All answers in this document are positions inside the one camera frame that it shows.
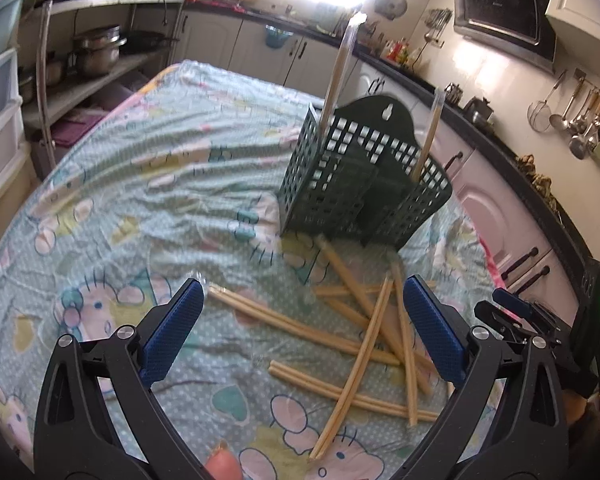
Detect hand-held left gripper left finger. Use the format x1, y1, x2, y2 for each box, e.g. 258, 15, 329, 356
34, 277, 206, 480

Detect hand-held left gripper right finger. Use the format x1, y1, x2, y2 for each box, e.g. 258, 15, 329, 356
395, 275, 571, 480

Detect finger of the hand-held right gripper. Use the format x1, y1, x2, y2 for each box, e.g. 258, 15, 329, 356
491, 287, 563, 333
474, 301, 531, 341

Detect green plastic cutlery basket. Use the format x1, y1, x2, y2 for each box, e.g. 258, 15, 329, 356
278, 92, 453, 252

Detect row of hanging kitchen utensils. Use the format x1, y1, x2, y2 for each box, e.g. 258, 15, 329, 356
526, 67, 600, 169

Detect person's right hand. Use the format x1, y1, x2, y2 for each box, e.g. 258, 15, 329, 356
562, 391, 600, 428

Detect person's left hand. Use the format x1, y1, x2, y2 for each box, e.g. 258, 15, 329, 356
204, 447, 244, 480

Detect pink fleece blanket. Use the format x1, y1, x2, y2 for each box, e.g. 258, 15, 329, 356
479, 237, 505, 293

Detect pile of ginger roots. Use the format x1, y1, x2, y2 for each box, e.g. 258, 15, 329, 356
516, 154, 562, 212

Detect cartoon printed blanket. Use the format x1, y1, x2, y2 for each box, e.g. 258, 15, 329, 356
0, 59, 507, 480

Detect stacked steel pot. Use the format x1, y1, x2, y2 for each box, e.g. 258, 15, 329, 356
464, 96, 497, 127

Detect group of condiment bottles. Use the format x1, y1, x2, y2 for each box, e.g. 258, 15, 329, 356
384, 37, 427, 69

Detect hanging small utensil rack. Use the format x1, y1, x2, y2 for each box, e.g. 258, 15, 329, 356
424, 7, 454, 49

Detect black wok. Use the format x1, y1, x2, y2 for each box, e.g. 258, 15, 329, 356
122, 30, 179, 54

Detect steel cooking pot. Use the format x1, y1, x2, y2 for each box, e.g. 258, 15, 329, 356
72, 25, 128, 79

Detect steel range hood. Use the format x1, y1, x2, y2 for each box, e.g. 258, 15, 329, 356
451, 0, 559, 70

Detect blue hanging bin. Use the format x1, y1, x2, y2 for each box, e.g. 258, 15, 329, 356
265, 25, 295, 50

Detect small round wall fan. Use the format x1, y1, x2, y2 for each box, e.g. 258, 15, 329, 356
374, 0, 409, 17

